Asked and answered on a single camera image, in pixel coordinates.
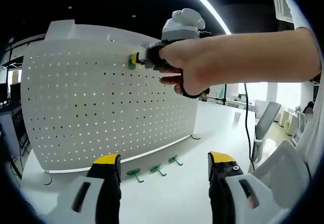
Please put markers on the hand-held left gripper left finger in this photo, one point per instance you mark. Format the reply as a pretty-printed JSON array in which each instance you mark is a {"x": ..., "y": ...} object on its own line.
[{"x": 106, "y": 193}]

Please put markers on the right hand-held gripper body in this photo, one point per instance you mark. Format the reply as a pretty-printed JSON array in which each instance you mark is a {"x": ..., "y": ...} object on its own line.
[{"x": 182, "y": 28}]

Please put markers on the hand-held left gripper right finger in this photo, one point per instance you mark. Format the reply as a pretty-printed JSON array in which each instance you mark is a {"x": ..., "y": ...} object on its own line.
[{"x": 222, "y": 198}]

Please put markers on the green hook assembly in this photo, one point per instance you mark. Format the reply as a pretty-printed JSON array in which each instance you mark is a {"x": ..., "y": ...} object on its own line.
[
  {"x": 157, "y": 169},
  {"x": 174, "y": 159},
  {"x": 131, "y": 63},
  {"x": 135, "y": 173}
]

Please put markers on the white perforated mounting plate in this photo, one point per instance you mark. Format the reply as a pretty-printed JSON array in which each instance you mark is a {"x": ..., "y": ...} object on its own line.
[{"x": 101, "y": 107}]

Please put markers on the person's right hand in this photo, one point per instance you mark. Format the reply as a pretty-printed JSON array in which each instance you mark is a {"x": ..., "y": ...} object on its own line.
[{"x": 197, "y": 64}]

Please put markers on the ceiling light strip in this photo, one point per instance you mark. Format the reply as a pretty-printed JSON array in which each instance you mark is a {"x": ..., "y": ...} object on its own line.
[{"x": 207, "y": 5}]

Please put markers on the white mesh office chair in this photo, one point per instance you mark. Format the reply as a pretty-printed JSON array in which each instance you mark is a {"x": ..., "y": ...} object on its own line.
[{"x": 281, "y": 171}]

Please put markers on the black tripod stand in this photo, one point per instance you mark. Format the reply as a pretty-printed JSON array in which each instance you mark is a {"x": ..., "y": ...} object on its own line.
[{"x": 224, "y": 93}]

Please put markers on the white low partition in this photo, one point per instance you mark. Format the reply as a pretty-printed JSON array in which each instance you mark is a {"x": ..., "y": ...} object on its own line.
[{"x": 76, "y": 32}]

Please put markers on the white paper cup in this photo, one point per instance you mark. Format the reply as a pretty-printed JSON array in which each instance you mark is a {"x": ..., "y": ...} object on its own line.
[{"x": 237, "y": 116}]

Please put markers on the grey office chair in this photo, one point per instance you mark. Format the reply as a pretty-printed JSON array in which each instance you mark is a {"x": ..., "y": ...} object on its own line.
[{"x": 268, "y": 117}]

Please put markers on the ceiling air conditioner vent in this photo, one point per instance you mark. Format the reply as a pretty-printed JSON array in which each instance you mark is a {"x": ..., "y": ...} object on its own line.
[{"x": 282, "y": 4}]

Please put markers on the potted green plant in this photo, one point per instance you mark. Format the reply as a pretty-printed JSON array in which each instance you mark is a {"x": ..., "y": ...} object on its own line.
[{"x": 298, "y": 109}]

